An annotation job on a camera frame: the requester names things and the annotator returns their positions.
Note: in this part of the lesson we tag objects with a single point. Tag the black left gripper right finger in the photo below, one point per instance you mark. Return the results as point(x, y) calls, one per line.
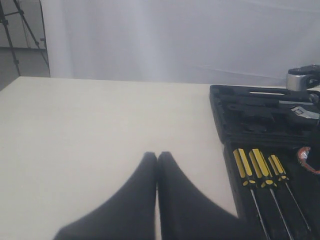
point(187, 214)

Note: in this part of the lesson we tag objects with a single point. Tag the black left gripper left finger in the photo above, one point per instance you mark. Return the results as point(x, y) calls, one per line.
point(128, 215)

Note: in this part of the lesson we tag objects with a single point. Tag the black electrical tape roll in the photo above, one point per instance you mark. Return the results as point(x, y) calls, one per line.
point(302, 157)

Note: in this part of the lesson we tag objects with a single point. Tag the black plastic tool case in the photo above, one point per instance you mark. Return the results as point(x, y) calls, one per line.
point(281, 135)

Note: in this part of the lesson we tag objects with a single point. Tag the large yellow-black screwdriver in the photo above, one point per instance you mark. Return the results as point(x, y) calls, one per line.
point(248, 180)

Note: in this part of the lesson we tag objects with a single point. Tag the middle yellow-black screwdriver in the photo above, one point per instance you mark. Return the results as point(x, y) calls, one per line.
point(263, 173)

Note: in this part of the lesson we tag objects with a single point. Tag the small yellow-black screwdriver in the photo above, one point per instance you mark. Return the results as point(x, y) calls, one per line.
point(282, 176)

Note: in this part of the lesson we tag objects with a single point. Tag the silver adjustable wrench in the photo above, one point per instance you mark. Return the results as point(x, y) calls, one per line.
point(268, 111)

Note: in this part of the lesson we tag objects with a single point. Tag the white backdrop curtain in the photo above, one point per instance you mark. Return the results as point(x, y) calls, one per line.
point(233, 42)

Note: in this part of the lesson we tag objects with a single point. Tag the black tripod stand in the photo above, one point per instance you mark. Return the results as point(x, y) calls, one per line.
point(23, 36)

